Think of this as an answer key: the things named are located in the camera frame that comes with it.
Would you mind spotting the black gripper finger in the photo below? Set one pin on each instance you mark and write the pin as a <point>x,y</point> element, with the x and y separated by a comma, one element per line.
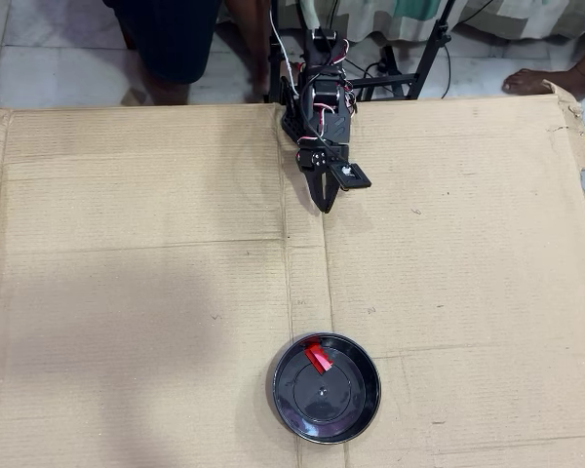
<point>333,191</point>
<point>316,187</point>

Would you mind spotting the round black plastic bin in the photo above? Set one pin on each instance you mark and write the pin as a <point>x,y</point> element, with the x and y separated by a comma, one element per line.
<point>326,388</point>

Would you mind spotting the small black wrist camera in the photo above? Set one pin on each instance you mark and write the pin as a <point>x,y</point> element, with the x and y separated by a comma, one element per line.
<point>353,175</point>

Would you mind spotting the brown cardboard sheet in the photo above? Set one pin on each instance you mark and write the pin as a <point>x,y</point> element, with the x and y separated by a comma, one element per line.
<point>127,273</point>

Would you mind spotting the black metal post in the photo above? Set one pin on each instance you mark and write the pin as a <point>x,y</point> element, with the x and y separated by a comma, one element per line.
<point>274,68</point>

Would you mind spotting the bare person leg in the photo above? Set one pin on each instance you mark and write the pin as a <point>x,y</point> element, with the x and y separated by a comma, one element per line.
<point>168,92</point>
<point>253,44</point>

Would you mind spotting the red lego block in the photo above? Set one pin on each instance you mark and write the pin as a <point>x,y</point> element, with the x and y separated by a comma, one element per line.
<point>319,357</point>

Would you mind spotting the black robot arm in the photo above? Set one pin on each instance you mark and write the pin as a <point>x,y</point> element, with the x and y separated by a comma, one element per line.
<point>319,102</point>

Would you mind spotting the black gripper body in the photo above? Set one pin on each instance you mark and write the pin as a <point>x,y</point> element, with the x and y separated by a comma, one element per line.
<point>318,172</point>

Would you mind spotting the patterned green white bedsheet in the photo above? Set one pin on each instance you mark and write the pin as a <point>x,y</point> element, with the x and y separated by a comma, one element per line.
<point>468,17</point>

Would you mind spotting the black tripod stand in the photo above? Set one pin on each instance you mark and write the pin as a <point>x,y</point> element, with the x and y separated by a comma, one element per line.
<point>426,53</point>

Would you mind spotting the person in dark shorts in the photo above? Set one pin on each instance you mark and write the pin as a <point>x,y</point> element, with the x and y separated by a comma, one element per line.
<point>170,34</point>

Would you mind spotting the bare foot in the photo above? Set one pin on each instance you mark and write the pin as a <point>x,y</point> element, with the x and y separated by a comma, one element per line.
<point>531,80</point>

